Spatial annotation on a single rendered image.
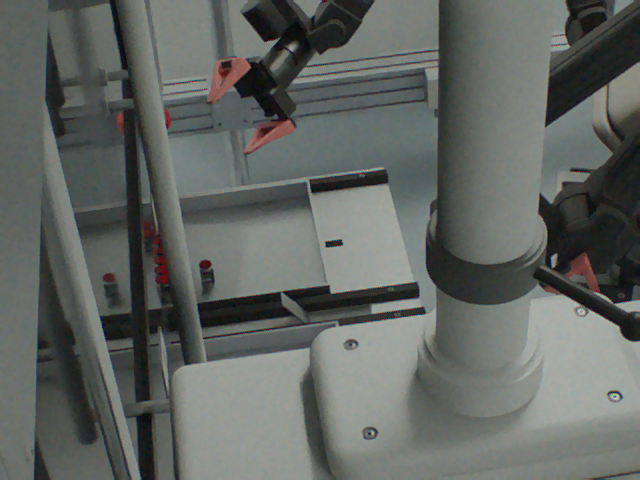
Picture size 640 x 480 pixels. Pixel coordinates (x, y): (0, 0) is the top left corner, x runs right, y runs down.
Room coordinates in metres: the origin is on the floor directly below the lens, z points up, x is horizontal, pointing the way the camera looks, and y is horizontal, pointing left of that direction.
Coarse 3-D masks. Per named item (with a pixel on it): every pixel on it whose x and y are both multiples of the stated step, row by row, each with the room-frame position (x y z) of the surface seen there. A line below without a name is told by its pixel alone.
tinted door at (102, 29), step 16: (96, 0) 1.39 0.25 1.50; (112, 0) 1.62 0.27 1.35; (96, 16) 1.35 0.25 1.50; (112, 16) 1.57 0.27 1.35; (96, 32) 1.31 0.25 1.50; (112, 32) 1.52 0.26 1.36; (96, 48) 1.27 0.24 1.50; (112, 48) 1.47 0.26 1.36; (112, 64) 1.43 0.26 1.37; (112, 96) 1.34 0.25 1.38; (112, 112) 1.30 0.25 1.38; (128, 112) 1.52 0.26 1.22; (112, 128) 1.26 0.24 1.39; (128, 128) 1.48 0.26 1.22; (128, 144) 1.43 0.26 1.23; (128, 160) 1.38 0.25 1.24; (128, 176) 1.34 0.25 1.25; (128, 192) 1.30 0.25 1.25; (128, 208) 1.26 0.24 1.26
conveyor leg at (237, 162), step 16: (208, 0) 2.49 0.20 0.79; (224, 0) 2.49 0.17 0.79; (208, 16) 2.49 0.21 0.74; (224, 16) 2.49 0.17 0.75; (224, 32) 2.48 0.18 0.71; (224, 48) 2.48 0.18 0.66; (224, 80) 2.48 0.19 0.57; (240, 144) 2.49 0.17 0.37; (240, 160) 2.48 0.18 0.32; (240, 176) 2.48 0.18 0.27
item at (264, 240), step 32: (224, 192) 1.68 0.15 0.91; (256, 192) 1.68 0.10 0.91; (288, 192) 1.69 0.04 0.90; (192, 224) 1.64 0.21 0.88; (224, 224) 1.63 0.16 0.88; (256, 224) 1.63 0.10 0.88; (288, 224) 1.62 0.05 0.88; (192, 256) 1.56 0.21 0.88; (224, 256) 1.55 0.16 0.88; (256, 256) 1.55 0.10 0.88; (288, 256) 1.54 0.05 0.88; (320, 256) 1.53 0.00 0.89; (224, 288) 1.48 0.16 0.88; (256, 288) 1.47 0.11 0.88; (288, 288) 1.43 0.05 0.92; (320, 288) 1.43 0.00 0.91
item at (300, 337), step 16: (224, 336) 1.34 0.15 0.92; (240, 336) 1.34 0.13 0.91; (256, 336) 1.34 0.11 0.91; (272, 336) 1.34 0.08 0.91; (288, 336) 1.34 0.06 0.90; (304, 336) 1.35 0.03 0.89; (176, 352) 1.33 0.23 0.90; (208, 352) 1.33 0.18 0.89; (224, 352) 1.34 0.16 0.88; (240, 352) 1.33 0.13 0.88; (256, 352) 1.33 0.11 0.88; (272, 352) 1.33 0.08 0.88; (176, 368) 1.31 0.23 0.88
